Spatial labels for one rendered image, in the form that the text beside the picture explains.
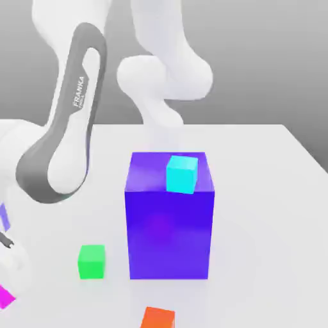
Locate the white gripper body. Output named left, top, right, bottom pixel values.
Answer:
left=0, top=245, right=28, bottom=292

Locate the small magenta cube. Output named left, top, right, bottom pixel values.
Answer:
left=0, top=285, right=17, bottom=310

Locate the small green cube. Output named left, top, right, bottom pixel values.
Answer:
left=77, top=244, right=106, bottom=281

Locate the small orange cube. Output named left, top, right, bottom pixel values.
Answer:
left=140, top=306, right=177, bottom=328

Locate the small cyan cube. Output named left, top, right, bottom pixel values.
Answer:
left=165, top=155, right=199, bottom=195

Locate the large purple box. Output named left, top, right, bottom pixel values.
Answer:
left=124, top=151, right=215, bottom=281

